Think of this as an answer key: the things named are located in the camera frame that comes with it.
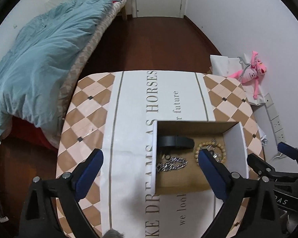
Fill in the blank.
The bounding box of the white power strip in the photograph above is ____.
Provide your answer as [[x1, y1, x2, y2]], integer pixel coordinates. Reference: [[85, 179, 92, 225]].
[[264, 93, 286, 144]]

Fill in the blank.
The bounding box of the black wristband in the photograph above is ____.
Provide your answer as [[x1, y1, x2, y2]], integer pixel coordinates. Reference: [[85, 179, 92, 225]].
[[157, 135, 195, 150]]

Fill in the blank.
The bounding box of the teal blanket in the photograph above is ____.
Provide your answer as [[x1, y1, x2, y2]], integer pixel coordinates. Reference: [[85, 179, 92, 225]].
[[0, 0, 122, 146]]

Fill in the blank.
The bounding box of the wooden bead bracelet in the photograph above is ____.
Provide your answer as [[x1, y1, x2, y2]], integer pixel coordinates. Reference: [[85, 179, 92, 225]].
[[194, 140, 227, 164]]

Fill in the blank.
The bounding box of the pink panther plush toy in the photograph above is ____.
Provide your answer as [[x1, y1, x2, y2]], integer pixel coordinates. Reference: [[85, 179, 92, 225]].
[[229, 51, 267, 99]]

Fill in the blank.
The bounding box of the chunky silver chain bracelet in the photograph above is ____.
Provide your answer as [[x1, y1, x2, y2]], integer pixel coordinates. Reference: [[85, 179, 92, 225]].
[[156, 155, 189, 173]]

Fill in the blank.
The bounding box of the white cardboard box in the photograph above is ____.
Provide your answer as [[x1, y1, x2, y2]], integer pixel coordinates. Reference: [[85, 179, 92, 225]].
[[151, 121, 249, 199]]

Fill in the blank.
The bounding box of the bed mattress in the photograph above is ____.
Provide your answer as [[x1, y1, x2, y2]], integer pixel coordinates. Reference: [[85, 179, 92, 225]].
[[43, 0, 127, 147]]

